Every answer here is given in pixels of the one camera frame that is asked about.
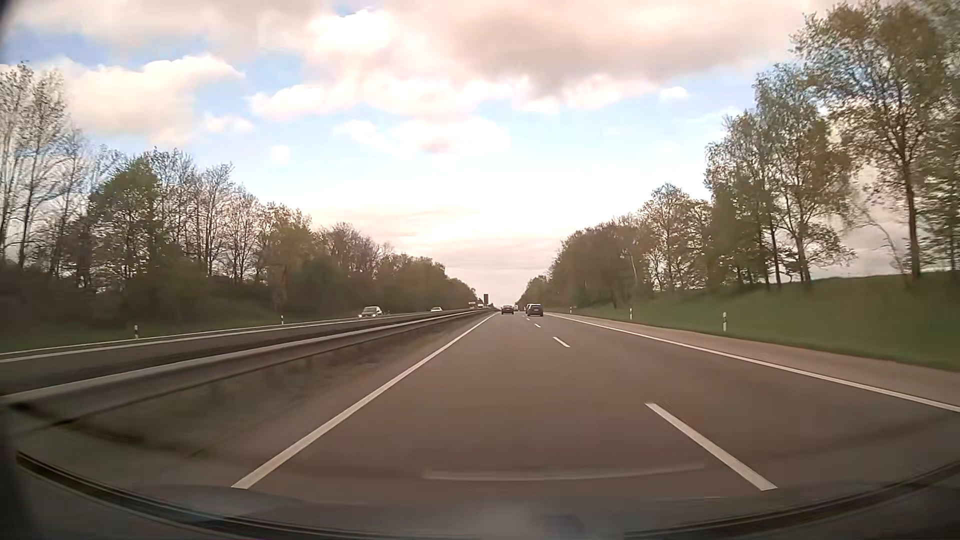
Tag car's own bonnet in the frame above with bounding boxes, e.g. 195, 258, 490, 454
15, 450, 960, 540

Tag road markings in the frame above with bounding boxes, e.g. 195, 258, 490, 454
231, 310, 960, 493

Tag row of trees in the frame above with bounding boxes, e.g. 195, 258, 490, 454
0, 63, 481, 331
517, 0, 960, 310

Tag grass bank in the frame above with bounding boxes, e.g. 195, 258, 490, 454
551, 271, 960, 372

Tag grass verge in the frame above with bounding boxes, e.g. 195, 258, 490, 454
0, 298, 421, 354

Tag grey metal guard rail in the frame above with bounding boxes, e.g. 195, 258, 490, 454
0, 307, 496, 425

